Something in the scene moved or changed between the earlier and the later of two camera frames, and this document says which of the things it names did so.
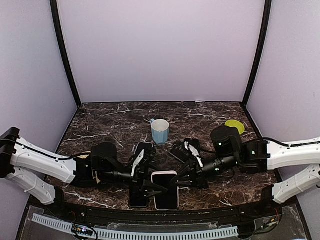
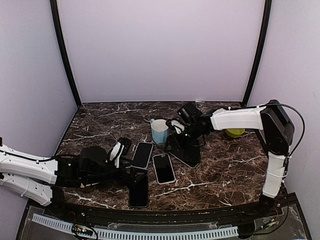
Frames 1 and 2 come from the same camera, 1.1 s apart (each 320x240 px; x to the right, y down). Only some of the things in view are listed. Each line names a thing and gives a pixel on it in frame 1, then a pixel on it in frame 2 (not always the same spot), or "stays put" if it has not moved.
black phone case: (137, 198) stays put
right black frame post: (268, 10) stays put
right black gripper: (196, 175) → (171, 139)
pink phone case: (168, 199) → (164, 168)
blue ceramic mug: (160, 128) stays put
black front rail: (82, 214) stays put
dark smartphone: (167, 199) → (164, 171)
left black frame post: (53, 5) stays put
